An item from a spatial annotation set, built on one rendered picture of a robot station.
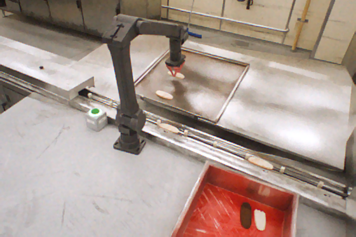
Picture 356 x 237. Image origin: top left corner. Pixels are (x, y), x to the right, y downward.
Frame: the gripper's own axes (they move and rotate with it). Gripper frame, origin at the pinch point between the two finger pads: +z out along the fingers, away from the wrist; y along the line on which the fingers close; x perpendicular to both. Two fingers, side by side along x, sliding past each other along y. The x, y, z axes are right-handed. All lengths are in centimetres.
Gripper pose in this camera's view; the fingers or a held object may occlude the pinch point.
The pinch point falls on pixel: (175, 73)
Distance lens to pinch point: 138.8
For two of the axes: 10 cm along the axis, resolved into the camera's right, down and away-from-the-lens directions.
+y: 5.2, -5.9, 6.2
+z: 0.2, 7.3, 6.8
